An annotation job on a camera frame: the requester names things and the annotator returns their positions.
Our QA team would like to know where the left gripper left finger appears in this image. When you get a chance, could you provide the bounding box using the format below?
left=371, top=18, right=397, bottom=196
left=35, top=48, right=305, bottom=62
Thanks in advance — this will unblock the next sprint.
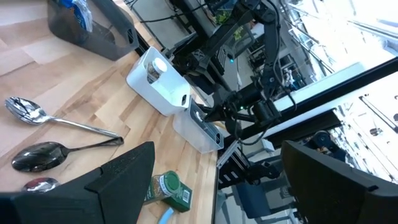
left=0, top=141, right=156, bottom=224

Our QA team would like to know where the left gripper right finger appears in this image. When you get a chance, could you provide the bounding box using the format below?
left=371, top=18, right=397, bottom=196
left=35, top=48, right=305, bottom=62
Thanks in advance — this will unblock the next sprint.
left=280, top=139, right=398, bottom=224

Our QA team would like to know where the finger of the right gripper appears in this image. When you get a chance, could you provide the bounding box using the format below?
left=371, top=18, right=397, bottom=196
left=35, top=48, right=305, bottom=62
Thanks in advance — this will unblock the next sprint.
left=203, top=104, right=237, bottom=123

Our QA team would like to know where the orange-handled spoon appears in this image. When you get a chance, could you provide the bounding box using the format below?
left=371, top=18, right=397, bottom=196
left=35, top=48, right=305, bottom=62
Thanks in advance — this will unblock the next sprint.
left=22, top=177, right=61, bottom=193

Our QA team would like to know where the black metal spoon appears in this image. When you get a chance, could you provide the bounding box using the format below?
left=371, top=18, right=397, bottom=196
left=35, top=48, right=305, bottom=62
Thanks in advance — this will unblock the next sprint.
left=11, top=136, right=125, bottom=173

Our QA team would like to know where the white-lidded spice jar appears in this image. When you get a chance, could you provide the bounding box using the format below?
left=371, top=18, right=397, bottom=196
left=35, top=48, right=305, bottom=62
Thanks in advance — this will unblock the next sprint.
left=146, top=57, right=169, bottom=85

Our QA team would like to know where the blue-handled spoon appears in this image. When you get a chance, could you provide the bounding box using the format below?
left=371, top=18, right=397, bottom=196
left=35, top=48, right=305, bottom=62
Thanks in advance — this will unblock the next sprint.
left=157, top=207, right=175, bottom=224

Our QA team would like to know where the green-lidded spice jar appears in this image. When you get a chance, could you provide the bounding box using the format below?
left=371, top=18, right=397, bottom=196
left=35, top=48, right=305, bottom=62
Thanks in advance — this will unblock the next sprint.
left=144, top=170, right=193, bottom=213

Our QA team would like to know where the plain steel spoon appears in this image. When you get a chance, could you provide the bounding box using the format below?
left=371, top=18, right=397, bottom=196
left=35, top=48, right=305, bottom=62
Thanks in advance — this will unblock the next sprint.
left=4, top=96, right=121, bottom=139

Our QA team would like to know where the blue white snack packet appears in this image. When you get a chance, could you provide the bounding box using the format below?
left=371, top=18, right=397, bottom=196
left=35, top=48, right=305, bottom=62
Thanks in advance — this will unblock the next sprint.
left=60, top=0, right=94, bottom=33

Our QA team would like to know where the clear plastic bin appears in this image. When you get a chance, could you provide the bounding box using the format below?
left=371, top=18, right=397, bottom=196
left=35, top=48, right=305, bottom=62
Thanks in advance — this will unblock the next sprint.
left=172, top=98, right=225, bottom=154

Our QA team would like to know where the white plastic bin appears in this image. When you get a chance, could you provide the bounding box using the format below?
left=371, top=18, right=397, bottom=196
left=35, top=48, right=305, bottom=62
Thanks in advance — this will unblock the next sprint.
left=125, top=46, right=192, bottom=117

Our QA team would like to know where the blue office chair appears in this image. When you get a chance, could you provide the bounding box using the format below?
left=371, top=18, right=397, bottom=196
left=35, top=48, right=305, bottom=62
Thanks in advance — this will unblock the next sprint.
left=241, top=179, right=298, bottom=220

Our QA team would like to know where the dark grey plastic bin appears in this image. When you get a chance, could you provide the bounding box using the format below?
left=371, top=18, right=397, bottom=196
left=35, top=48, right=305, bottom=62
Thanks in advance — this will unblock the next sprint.
left=46, top=0, right=140, bottom=62

